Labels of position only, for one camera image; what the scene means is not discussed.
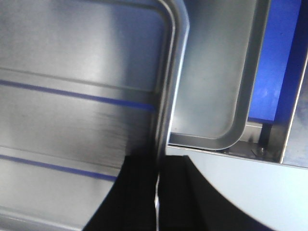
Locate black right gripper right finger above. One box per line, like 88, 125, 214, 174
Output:
158, 155, 270, 231

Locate blue bin middle right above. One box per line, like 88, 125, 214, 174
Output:
248, 0, 307, 123

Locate small silver ribbed tray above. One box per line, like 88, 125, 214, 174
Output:
0, 0, 189, 231

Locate large grey tray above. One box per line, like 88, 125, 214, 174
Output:
169, 0, 270, 150

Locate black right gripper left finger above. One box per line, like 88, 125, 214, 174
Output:
83, 155, 158, 231

